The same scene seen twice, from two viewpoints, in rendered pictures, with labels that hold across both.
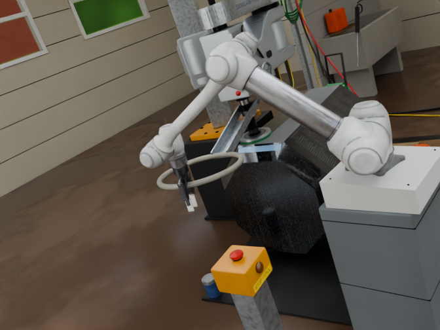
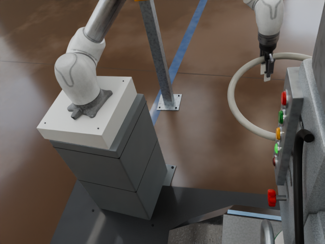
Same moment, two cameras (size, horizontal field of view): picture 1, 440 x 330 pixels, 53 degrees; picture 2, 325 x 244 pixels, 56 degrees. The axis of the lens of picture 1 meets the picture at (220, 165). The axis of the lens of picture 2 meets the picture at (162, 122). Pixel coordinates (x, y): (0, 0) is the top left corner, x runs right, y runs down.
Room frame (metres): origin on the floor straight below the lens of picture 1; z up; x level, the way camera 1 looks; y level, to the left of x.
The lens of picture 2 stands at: (2.92, -0.67, 1.92)
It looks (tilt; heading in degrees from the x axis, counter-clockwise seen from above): 47 degrees down; 162
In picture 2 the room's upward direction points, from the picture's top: 15 degrees counter-clockwise
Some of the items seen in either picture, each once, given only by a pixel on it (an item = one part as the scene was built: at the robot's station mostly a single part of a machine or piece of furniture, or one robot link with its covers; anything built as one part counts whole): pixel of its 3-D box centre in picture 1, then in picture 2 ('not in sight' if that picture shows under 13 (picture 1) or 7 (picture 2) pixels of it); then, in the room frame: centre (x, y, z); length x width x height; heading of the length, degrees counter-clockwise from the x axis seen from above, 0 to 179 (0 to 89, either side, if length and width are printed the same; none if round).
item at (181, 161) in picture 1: (177, 160); (268, 35); (2.06, 0.18, 1.10); 0.09 x 0.09 x 0.06
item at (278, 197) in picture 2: not in sight; (278, 197); (2.70, -0.39, 1.26); 0.04 x 0.04 x 0.04; 53
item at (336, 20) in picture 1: (338, 18); not in sight; (5.99, -2.15, 1.00); 0.50 x 0.22 x 0.33; 133
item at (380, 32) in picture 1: (365, 54); not in sight; (5.92, -2.38, 0.43); 1.30 x 0.62 x 0.86; 133
